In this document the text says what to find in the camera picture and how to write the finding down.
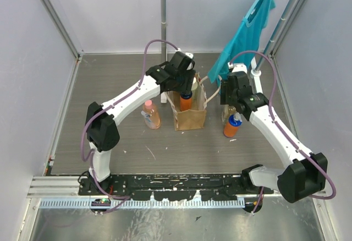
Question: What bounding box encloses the pink cap clear bottle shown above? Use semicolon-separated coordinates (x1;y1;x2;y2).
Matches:
141;100;161;129

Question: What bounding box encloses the green bottle cream cap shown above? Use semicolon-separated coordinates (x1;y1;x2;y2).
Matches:
191;77;199;99

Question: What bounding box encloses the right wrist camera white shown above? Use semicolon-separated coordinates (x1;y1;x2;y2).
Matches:
228;62;248;74

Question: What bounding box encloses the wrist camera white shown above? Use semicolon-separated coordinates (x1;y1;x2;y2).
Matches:
174;49;194;72
228;62;248;74

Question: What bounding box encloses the teal t-shirt on hanger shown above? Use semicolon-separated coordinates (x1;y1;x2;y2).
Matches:
207;0;276;84

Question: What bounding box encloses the blue pump bottle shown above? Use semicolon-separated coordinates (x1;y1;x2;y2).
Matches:
180;92;193;112

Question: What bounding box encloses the amber bottle white cap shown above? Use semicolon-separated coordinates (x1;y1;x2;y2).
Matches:
222;105;237;125

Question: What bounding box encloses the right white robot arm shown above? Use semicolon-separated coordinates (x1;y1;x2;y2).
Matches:
221;71;328;203

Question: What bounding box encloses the orange bottle blue cap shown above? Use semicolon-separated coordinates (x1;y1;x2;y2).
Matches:
223;112;243;138

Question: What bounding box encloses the aluminium frame rail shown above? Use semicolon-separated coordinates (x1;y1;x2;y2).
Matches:
27;173;327;209

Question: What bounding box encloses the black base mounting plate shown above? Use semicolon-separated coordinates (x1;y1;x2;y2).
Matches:
78;172;261;201

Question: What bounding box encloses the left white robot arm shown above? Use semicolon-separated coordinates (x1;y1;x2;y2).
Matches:
86;50;195;195

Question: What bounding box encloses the brown canvas tote bag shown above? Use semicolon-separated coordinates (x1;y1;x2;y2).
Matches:
166;73;220;131

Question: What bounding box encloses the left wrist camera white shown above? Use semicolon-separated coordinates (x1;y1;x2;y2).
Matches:
174;49;194;72

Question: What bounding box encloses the white metal clothes rack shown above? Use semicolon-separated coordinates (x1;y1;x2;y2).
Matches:
158;0;306;104

